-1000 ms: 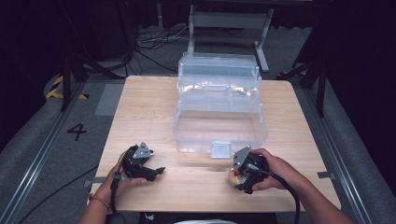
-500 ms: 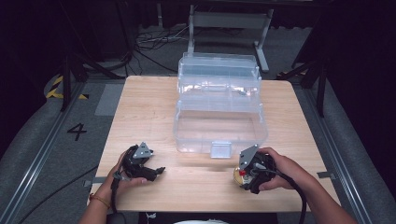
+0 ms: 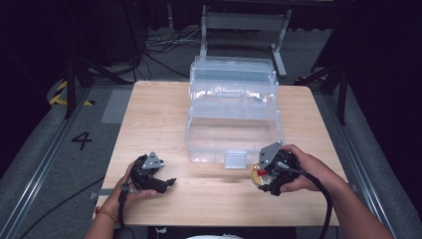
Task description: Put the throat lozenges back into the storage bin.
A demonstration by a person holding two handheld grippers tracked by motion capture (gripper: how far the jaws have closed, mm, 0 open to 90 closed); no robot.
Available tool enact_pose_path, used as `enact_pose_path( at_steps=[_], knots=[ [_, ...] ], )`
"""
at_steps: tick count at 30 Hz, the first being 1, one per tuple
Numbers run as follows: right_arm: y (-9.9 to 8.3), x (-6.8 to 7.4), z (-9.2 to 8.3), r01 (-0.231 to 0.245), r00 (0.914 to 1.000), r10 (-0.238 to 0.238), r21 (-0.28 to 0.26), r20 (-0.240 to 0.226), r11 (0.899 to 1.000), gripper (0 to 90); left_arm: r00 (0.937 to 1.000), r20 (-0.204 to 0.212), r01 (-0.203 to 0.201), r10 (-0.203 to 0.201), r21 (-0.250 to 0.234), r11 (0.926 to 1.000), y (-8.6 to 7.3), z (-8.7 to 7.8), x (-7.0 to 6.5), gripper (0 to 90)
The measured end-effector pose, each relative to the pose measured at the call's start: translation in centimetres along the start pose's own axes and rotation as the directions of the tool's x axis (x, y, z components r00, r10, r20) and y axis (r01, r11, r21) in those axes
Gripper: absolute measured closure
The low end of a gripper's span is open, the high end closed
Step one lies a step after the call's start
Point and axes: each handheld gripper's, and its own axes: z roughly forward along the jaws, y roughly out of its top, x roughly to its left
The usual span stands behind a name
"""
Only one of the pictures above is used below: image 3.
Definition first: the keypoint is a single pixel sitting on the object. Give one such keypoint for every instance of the grey metal stand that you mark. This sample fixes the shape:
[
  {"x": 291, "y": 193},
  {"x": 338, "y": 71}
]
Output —
[{"x": 245, "y": 23}]

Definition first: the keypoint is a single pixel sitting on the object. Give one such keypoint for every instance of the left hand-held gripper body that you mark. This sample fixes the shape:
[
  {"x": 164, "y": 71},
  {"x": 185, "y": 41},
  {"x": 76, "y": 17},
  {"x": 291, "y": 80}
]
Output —
[{"x": 146, "y": 172}]

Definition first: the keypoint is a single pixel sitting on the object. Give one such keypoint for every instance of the black tripod stand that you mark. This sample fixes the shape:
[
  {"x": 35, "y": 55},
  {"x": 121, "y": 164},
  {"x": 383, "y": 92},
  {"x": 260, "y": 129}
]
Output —
[
  {"x": 83, "y": 73},
  {"x": 331, "y": 83}
]

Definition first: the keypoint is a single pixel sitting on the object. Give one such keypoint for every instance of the round yellow and red item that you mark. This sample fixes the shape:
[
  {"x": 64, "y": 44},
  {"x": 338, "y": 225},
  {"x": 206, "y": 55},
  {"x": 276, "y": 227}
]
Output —
[{"x": 260, "y": 177}]

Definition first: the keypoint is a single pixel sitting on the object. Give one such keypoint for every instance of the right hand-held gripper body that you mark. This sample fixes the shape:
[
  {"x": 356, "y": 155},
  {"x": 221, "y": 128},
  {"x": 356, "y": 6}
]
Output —
[{"x": 280, "y": 169}]

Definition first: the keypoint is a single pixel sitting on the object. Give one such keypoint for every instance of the person's right hand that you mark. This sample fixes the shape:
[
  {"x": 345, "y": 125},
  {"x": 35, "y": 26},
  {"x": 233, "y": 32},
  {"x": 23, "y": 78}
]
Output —
[{"x": 308, "y": 169}]

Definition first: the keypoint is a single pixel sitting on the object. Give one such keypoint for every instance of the person's white clothing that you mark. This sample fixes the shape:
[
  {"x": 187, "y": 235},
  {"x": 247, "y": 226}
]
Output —
[{"x": 214, "y": 236}]

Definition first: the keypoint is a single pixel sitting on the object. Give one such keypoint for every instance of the person's left hand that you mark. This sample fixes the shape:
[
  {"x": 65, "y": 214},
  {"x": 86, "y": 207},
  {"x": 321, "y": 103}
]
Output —
[{"x": 131, "y": 195}]

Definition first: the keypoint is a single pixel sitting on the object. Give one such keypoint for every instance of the clear plastic tiered storage box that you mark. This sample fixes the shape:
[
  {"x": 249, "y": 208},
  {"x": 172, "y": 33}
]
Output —
[{"x": 234, "y": 113}]

